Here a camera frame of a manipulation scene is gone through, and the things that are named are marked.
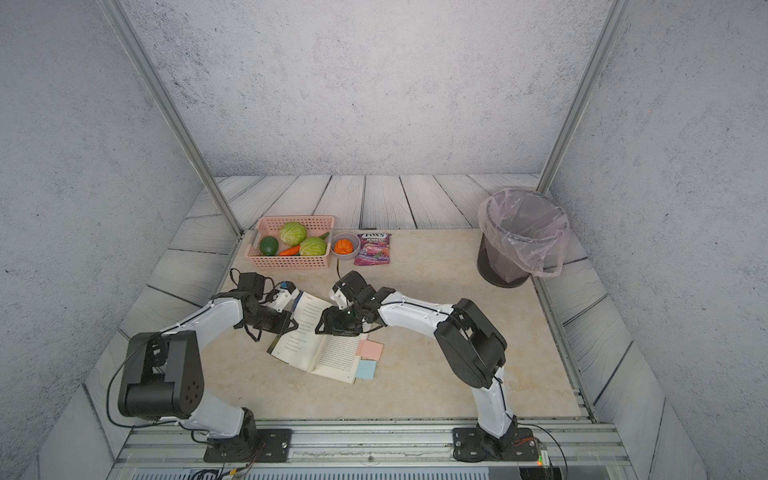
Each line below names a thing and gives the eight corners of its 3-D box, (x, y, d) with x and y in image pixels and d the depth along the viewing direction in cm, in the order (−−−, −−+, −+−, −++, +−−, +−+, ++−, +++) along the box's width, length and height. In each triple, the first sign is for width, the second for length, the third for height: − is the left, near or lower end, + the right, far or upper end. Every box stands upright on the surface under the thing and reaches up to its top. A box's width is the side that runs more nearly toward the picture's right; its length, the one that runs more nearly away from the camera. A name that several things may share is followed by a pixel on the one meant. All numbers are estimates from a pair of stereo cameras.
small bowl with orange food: (331, 260, 112) (329, 250, 108) (334, 242, 118) (332, 232, 114) (359, 260, 112) (357, 250, 108) (360, 242, 118) (359, 232, 114)
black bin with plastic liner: (477, 297, 104) (497, 244, 83) (465, 244, 120) (480, 188, 100) (546, 297, 104) (584, 244, 83) (525, 244, 120) (552, 188, 100)
